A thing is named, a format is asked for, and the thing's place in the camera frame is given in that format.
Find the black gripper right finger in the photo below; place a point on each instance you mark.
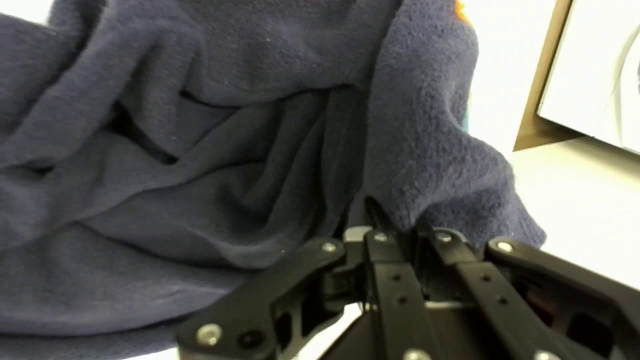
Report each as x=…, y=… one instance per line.
x=532, y=292

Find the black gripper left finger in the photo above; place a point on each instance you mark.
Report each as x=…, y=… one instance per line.
x=312, y=301

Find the navy fleece garment orange print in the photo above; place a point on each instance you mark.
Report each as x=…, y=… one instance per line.
x=232, y=147

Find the white washing machine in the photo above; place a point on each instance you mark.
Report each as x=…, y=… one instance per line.
x=593, y=67

